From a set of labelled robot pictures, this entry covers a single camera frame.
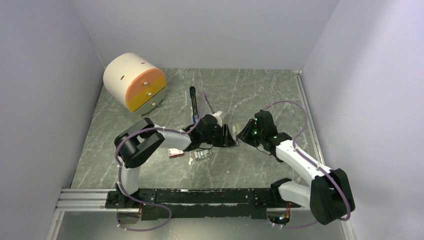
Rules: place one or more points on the red staples box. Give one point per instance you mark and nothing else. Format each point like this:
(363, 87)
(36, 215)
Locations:
(175, 153)

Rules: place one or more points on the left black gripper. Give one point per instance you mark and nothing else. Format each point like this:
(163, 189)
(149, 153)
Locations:
(226, 140)

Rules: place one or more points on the right side aluminium rail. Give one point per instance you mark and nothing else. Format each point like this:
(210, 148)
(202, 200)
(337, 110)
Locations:
(311, 126)

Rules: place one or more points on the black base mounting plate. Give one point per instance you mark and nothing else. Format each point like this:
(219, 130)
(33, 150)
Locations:
(161, 203)

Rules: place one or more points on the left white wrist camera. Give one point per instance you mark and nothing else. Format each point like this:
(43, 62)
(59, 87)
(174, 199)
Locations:
(219, 116)

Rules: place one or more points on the blue black stapler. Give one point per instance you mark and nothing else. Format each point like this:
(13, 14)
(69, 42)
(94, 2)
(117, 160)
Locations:
(194, 105)

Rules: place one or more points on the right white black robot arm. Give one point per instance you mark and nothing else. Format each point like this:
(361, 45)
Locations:
(327, 194)

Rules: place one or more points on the round white orange drawer box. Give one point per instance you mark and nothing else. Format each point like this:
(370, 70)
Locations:
(137, 84)

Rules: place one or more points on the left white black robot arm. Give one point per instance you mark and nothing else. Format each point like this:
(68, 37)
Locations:
(135, 145)

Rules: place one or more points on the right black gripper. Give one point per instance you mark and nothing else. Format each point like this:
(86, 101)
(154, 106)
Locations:
(244, 135)

